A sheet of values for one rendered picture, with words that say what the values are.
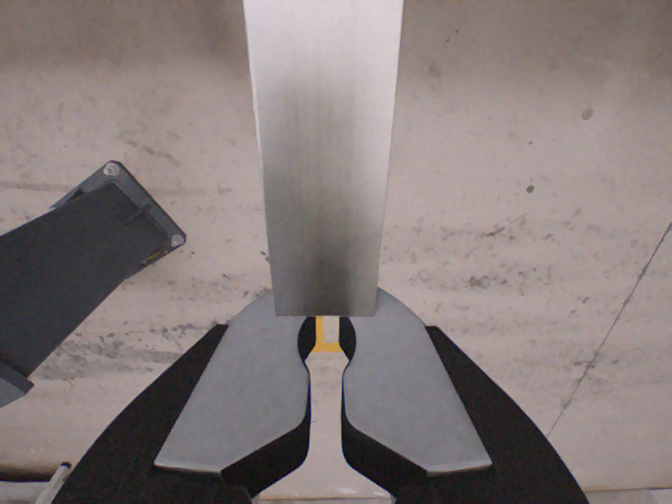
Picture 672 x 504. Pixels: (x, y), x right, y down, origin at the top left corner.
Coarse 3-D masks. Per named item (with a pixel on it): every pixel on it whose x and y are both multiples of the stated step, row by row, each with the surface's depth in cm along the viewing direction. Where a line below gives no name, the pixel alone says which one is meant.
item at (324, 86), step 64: (256, 0) 6; (320, 0) 6; (384, 0) 6; (256, 64) 6; (320, 64) 6; (384, 64) 6; (256, 128) 7; (320, 128) 7; (384, 128) 7; (320, 192) 7; (384, 192) 7; (320, 256) 8
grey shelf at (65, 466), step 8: (64, 464) 173; (56, 472) 170; (64, 472) 172; (56, 480) 167; (0, 488) 164; (8, 488) 164; (16, 488) 164; (24, 488) 164; (32, 488) 164; (40, 488) 163; (48, 488) 163; (56, 488) 167; (0, 496) 169; (8, 496) 169; (16, 496) 169; (24, 496) 168; (32, 496) 168; (40, 496) 160; (48, 496) 161
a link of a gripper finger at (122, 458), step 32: (192, 352) 8; (160, 384) 7; (192, 384) 7; (128, 416) 6; (160, 416) 6; (96, 448) 6; (128, 448) 6; (160, 448) 6; (96, 480) 5; (128, 480) 5; (160, 480) 5; (192, 480) 5
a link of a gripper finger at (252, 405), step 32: (256, 320) 9; (288, 320) 9; (224, 352) 8; (256, 352) 8; (288, 352) 8; (224, 384) 7; (256, 384) 7; (288, 384) 7; (192, 416) 6; (224, 416) 6; (256, 416) 6; (288, 416) 6; (192, 448) 6; (224, 448) 6; (256, 448) 6; (288, 448) 6; (224, 480) 6; (256, 480) 6
